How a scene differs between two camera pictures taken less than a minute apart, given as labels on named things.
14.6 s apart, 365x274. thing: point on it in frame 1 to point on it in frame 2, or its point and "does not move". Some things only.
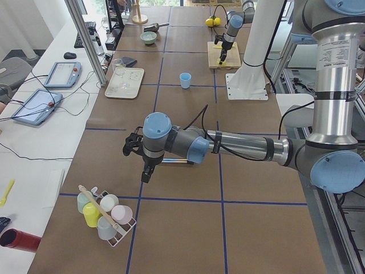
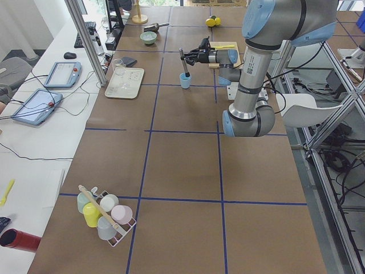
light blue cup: x=185 y=78 does not move
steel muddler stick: x=174 y=160 to x=185 y=64
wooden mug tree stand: x=138 y=19 does not move
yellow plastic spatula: x=3 y=201 does not move
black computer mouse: x=68 y=55 does not move
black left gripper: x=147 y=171 to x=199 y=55
